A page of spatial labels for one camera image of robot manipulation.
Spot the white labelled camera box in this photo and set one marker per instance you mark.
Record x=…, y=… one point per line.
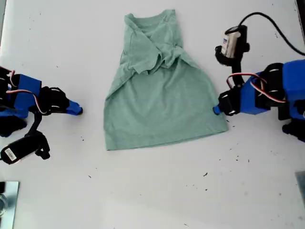
x=230, y=44

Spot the black camera stalk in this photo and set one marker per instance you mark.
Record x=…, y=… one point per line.
x=35, y=124
x=237, y=71

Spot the black labelled camera box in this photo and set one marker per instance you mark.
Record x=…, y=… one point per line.
x=19, y=149

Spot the mint green t-shirt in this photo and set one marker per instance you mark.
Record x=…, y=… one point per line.
x=162, y=107

